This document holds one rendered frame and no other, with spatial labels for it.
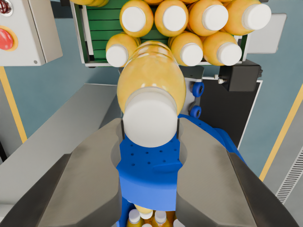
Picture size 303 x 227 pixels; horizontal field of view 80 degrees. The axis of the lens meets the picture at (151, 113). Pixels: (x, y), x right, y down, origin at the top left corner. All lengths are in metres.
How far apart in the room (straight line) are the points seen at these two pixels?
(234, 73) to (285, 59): 1.30
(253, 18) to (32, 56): 0.40
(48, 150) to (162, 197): 0.63
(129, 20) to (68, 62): 1.31
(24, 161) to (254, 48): 0.91
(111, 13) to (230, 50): 0.33
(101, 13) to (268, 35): 0.48
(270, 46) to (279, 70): 1.11
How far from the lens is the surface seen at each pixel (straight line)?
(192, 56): 0.37
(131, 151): 0.41
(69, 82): 1.68
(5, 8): 0.42
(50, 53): 0.46
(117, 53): 0.36
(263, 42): 0.68
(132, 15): 0.35
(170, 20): 0.35
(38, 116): 1.98
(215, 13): 0.37
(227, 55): 0.38
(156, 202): 0.37
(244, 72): 0.52
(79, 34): 0.51
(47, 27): 0.47
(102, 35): 0.57
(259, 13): 0.39
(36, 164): 0.85
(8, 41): 0.43
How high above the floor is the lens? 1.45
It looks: 62 degrees down
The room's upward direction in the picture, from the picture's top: 178 degrees counter-clockwise
